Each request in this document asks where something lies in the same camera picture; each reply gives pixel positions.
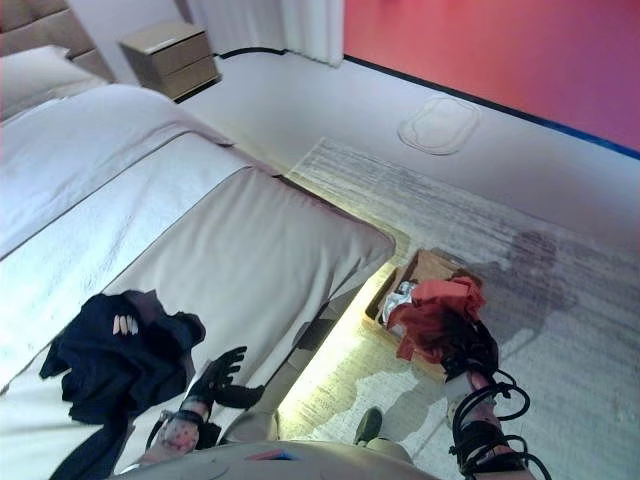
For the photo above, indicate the silver robot right leg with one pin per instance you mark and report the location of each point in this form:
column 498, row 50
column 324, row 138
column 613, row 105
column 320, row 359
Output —
column 369, row 425

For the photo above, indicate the grey striped rug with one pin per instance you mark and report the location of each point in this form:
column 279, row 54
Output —
column 450, row 210

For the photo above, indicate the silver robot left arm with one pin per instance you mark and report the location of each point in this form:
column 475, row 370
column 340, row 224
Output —
column 180, row 432

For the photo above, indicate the white duvet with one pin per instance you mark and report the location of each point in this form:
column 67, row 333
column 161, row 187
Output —
column 75, row 150

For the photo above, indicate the grey robot torso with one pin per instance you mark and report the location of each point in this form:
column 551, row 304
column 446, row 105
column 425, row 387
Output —
column 260, row 462

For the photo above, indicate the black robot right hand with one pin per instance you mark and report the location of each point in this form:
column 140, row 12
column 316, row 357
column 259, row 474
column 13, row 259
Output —
column 472, row 355

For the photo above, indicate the wooden nightstand with label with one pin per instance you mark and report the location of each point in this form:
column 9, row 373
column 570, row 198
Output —
column 170, row 60

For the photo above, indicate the plain beige pillow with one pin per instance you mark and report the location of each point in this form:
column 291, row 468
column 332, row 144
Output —
column 35, row 80

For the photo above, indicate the white textured blanket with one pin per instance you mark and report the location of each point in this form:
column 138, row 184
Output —
column 100, row 225

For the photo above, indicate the tan laundry basket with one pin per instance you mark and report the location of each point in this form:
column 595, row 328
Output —
column 430, row 265

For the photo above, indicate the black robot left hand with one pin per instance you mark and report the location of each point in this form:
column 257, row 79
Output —
column 215, row 382

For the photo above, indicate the white oval floor mat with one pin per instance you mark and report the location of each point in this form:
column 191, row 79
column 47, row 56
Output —
column 440, row 125

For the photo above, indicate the brown upholstered bed frame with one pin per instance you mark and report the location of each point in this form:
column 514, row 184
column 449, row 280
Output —
column 40, row 25

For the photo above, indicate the orange garment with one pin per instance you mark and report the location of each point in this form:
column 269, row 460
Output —
column 440, row 305

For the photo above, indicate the white curtain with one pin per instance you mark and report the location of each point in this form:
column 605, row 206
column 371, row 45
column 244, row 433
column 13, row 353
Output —
column 270, row 20

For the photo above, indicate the white garment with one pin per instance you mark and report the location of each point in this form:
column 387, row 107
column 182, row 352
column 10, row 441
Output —
column 397, row 302

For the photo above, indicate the black garment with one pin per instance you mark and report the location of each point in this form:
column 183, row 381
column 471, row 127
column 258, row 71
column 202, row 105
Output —
column 120, row 365

